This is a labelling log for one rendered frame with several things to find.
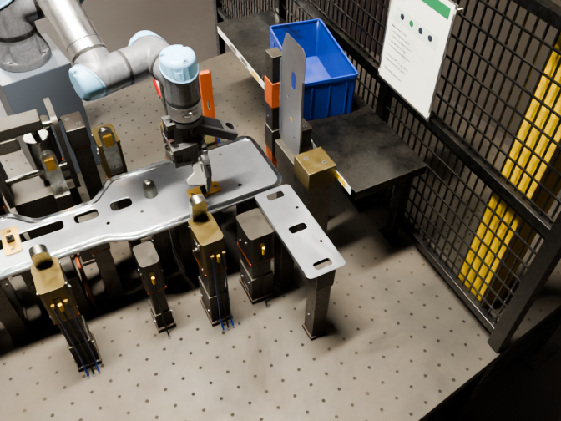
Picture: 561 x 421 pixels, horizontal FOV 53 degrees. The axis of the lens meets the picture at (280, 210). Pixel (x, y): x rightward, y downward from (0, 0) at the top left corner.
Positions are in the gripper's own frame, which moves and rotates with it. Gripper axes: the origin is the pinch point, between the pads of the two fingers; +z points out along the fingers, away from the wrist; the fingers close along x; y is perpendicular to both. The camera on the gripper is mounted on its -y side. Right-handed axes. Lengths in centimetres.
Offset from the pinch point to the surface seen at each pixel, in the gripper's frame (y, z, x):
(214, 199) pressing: -1.2, 5.3, 4.0
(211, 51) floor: -79, 108, -208
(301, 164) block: -23.6, -0.6, 7.8
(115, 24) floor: -33, 109, -268
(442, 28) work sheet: -54, -33, 13
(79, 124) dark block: 22.9, -6.5, -24.3
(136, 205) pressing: 17.1, 5.3, -2.6
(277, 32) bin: -40, -8, -39
